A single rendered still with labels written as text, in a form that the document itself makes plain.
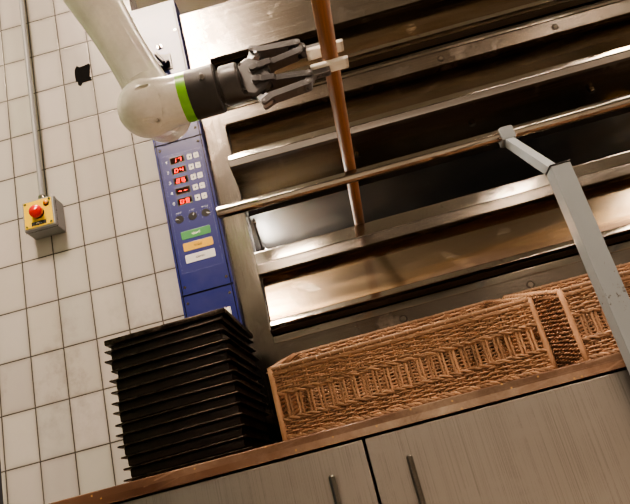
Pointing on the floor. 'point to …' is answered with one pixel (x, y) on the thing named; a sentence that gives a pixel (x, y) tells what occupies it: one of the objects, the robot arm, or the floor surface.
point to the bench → (444, 452)
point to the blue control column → (161, 15)
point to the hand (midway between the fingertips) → (327, 57)
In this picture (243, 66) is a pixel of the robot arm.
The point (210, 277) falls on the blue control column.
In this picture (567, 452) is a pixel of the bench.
